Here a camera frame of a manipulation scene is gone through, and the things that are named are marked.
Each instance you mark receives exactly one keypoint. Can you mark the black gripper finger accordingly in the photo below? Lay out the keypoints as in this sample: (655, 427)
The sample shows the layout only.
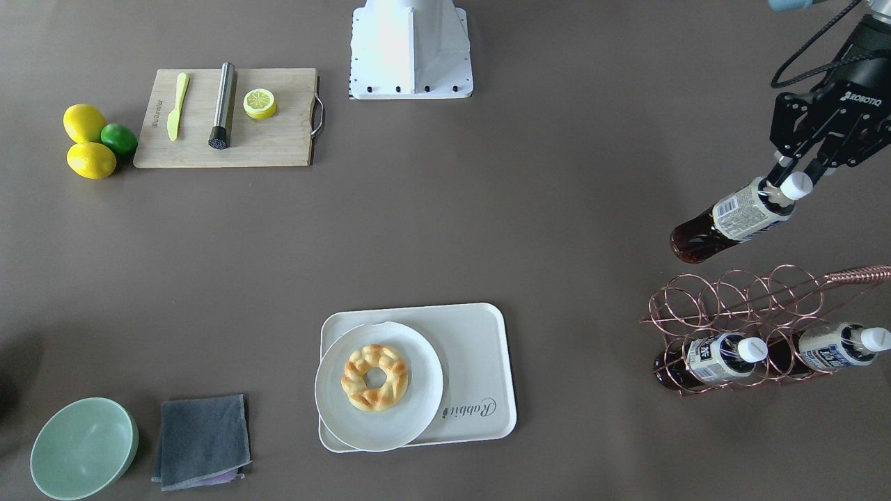
(817, 168)
(784, 166)

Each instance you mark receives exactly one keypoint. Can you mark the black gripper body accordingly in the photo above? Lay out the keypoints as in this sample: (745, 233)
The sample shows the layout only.
(865, 78)

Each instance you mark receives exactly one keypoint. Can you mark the tea bottle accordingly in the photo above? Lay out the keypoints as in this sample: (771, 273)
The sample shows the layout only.
(703, 363)
(755, 208)

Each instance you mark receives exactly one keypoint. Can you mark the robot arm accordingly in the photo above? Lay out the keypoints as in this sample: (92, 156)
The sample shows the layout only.
(870, 39)

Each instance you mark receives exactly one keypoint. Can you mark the tea bottle rack front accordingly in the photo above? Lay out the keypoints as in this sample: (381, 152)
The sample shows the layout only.
(824, 349)

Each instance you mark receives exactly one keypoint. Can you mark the tea bottle in rack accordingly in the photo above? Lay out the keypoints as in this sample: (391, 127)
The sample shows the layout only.
(703, 363)

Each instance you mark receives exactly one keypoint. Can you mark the white serving tray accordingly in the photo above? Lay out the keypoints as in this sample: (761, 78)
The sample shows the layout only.
(461, 383)

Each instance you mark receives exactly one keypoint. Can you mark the white plate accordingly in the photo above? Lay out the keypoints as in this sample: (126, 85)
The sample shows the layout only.
(380, 431)

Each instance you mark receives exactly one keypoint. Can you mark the wooden cutting board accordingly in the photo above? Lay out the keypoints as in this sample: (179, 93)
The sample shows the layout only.
(283, 140)

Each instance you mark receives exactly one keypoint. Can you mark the half lemon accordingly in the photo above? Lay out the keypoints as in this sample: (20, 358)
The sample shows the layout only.
(259, 103)

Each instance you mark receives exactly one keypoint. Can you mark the yellow plastic knife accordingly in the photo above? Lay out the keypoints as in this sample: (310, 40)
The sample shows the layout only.
(173, 120)

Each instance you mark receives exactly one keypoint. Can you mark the grey folded cloth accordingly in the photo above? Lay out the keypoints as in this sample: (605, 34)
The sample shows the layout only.
(202, 442)

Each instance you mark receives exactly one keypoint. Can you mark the green lime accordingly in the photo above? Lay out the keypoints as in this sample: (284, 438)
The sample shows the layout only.
(119, 138)

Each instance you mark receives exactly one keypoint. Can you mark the yellow lemon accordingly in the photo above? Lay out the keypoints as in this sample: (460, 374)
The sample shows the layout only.
(92, 160)
(84, 123)

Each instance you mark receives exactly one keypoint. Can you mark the mint green bowl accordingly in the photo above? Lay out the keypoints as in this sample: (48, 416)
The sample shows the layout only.
(83, 448)

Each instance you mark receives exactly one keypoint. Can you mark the copper wire bottle rack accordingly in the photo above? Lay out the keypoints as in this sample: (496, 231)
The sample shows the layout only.
(785, 301)

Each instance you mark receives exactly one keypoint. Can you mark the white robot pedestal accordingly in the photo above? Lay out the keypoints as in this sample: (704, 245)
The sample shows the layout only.
(410, 50)

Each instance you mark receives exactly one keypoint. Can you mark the braided ring bread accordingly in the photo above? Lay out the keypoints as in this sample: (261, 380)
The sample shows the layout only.
(375, 378)

